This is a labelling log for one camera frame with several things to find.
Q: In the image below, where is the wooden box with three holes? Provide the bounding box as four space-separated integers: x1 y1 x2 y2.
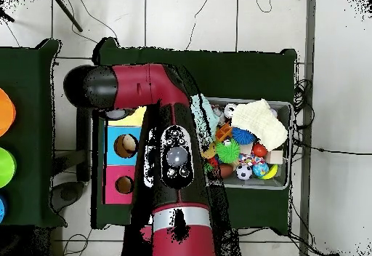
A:
102 105 147 205

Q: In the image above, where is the clear mesh bin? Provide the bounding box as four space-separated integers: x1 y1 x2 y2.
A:
203 96 294 191

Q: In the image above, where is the mint knitted cloth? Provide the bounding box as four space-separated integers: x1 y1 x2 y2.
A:
190 93 220 144

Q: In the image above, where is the green spiky googly-eyed ball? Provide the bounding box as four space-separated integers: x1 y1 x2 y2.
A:
215 137 241 164

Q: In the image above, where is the blue spiky ball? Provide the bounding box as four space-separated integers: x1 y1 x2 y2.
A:
231 127 258 145

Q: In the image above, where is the small brown football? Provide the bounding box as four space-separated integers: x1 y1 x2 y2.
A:
219 163 235 179

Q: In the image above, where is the small soccer ball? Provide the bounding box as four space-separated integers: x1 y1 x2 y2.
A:
235 163 253 180

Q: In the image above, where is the cream knitted cloth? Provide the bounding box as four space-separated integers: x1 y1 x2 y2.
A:
230 97 289 152

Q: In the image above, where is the black upright stand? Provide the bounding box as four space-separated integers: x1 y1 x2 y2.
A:
76 107 92 183

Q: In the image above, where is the grey round stand base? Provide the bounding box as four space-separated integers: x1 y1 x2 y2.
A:
50 180 86 214

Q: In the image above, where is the black tripod leg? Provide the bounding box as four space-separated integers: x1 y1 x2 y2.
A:
0 7 15 23
52 0 84 33

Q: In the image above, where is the dark green side tablecloth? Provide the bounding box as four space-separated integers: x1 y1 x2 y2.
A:
0 38 68 228

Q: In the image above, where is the orange bowl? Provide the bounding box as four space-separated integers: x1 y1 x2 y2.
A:
0 87 17 137

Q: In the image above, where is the green bowl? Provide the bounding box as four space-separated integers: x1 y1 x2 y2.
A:
0 147 17 188

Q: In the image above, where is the blue bowl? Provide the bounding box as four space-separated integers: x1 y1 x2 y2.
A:
0 194 7 224

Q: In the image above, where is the black cable bundle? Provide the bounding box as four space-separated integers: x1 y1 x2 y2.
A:
293 78 315 130

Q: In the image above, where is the black floor cable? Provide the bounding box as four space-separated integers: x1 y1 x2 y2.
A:
291 137 372 156

